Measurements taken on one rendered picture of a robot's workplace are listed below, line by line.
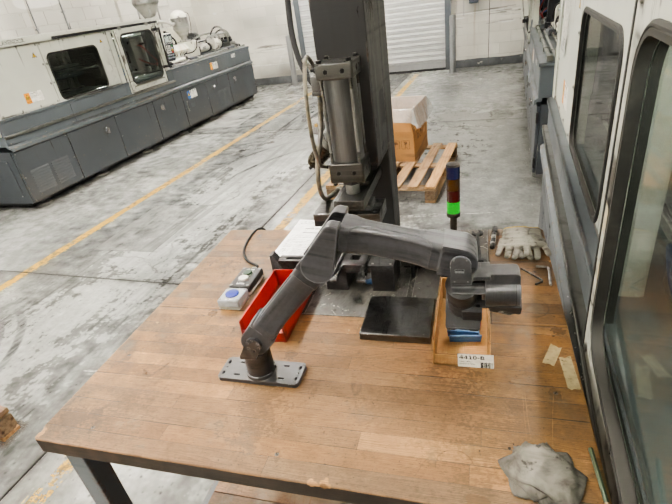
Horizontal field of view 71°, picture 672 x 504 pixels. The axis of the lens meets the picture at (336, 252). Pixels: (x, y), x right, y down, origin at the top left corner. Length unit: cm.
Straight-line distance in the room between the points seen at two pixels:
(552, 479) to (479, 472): 11
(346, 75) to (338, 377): 68
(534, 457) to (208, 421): 63
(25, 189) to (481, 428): 562
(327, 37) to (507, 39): 922
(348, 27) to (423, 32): 921
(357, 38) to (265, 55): 1040
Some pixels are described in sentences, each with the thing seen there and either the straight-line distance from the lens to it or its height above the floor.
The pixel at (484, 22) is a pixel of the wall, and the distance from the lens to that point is 1033.
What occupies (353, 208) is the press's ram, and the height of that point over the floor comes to 116.
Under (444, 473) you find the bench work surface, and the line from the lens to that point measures 91.
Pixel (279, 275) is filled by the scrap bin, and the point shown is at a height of 94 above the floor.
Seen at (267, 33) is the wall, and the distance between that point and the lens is 1148.
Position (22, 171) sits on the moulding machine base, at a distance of 604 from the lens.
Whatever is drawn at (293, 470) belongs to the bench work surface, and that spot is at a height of 90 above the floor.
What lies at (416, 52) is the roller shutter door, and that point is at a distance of 1047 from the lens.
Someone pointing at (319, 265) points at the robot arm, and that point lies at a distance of 84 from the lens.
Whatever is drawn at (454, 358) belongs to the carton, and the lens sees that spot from 108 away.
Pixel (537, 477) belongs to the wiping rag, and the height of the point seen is 92.
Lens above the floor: 165
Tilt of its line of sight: 29 degrees down
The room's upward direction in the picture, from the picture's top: 9 degrees counter-clockwise
